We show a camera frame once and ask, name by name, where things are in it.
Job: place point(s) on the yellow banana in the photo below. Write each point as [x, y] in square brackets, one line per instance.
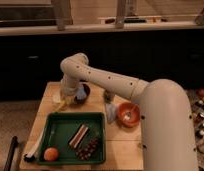
[65, 102]

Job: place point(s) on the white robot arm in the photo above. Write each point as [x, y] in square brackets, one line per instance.
[167, 130]

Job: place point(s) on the metal cup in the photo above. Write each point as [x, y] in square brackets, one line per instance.
[108, 96]

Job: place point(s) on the white paper cup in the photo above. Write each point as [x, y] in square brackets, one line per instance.
[56, 98]

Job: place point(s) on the dark bowl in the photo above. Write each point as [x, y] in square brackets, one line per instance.
[87, 90]

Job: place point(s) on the blue sponge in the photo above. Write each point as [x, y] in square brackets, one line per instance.
[81, 94]

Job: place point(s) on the grey folded cloth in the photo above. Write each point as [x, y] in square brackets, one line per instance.
[111, 112]

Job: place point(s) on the red bowl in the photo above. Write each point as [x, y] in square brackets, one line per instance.
[127, 106]

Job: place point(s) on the metal fork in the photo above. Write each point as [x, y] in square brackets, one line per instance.
[128, 115]

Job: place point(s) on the green tray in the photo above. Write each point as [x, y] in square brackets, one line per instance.
[59, 130]

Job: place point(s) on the bunch of dark grapes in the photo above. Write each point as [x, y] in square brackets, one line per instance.
[85, 151]

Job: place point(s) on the orange fruit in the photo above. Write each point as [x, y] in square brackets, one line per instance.
[51, 154]

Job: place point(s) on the spice jar rack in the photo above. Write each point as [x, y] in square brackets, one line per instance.
[198, 113]

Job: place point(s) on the black stick on floor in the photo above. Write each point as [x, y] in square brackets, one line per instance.
[13, 146]

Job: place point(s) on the wooden shelf rail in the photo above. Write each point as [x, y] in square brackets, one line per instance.
[98, 28]

